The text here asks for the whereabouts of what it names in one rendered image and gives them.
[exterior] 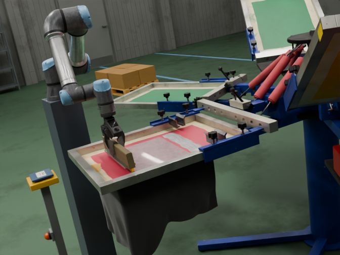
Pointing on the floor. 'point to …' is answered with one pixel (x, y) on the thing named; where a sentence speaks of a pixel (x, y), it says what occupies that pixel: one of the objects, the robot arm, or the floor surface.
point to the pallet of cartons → (127, 77)
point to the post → (43, 184)
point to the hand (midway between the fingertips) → (118, 153)
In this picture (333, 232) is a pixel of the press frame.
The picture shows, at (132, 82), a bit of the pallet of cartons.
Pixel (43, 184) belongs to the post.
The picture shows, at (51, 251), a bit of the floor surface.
